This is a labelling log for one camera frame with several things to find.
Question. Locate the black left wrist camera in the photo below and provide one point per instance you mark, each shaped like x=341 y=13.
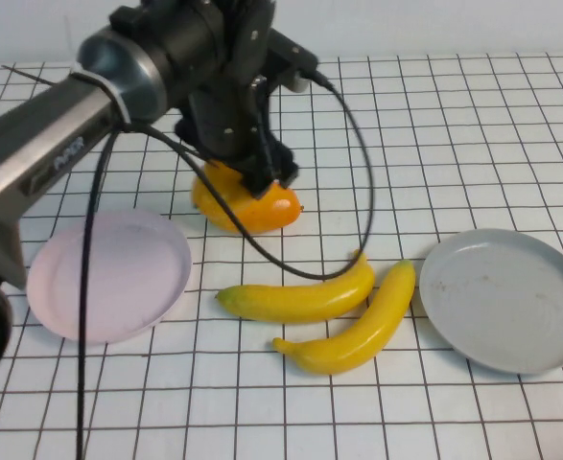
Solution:
x=290 y=52

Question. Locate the pink round plate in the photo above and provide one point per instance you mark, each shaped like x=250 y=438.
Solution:
x=132 y=278

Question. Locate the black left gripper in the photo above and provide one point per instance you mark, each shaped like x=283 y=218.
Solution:
x=233 y=120

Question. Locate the reddish orange mango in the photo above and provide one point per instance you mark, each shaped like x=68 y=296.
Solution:
x=266 y=211

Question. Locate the white black-grid checked tablecloth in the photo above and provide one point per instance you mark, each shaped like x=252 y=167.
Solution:
x=453 y=144

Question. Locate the yellow plastic banana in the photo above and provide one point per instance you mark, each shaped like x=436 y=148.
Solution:
x=300 y=302
x=358 y=335

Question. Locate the grey round plate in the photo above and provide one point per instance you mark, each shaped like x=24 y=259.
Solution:
x=501 y=302

